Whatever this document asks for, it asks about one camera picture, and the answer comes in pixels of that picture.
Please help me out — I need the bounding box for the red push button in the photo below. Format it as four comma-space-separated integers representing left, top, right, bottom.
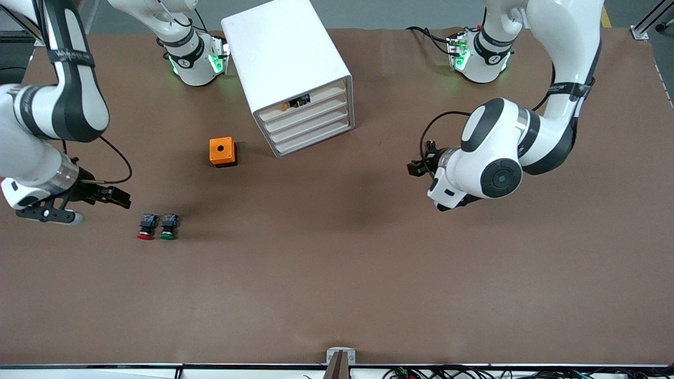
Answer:
137, 213, 158, 241

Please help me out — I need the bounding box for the green push button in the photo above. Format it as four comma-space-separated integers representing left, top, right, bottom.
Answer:
160, 213, 180, 241

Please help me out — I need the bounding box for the white drawer holding orange parts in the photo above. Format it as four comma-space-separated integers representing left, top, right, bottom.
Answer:
258, 83, 349, 123

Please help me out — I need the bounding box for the orange box with hole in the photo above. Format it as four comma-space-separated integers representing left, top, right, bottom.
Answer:
209, 137, 238, 168

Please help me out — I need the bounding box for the brown table mat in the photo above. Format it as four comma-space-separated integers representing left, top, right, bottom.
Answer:
0, 26, 674, 365

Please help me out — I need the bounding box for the brown angled strip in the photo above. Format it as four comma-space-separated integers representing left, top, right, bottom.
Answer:
323, 351, 350, 379

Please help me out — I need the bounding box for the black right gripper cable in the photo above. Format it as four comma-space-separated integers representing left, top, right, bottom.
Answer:
79, 134, 133, 185

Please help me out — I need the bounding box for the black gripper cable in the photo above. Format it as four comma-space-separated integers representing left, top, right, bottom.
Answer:
420, 111, 472, 164
79, 134, 133, 185

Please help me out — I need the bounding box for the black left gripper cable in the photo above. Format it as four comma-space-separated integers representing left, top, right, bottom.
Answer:
420, 111, 472, 164

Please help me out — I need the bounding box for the aluminium frame profile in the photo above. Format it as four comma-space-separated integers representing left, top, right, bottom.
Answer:
629, 0, 674, 41
0, 0, 45, 47

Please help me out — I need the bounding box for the white table edge rail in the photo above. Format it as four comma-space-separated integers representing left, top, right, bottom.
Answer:
0, 363, 674, 379

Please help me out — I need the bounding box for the grey table edge bracket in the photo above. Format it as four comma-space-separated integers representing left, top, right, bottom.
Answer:
326, 347, 356, 365

